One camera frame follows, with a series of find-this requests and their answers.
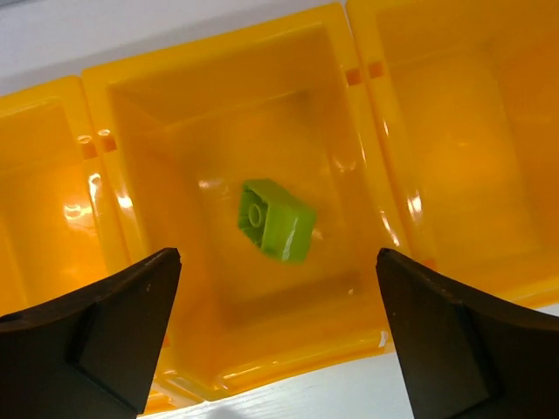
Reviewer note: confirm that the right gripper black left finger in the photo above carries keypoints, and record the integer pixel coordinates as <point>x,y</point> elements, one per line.
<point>90,353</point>

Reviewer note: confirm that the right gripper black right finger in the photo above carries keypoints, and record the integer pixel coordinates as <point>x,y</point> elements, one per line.
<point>463,352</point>

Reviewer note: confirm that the green lego brick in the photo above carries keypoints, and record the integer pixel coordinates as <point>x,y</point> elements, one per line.
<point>278,223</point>

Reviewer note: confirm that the yellow divided container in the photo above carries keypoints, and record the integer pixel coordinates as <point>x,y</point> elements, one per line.
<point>425,127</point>

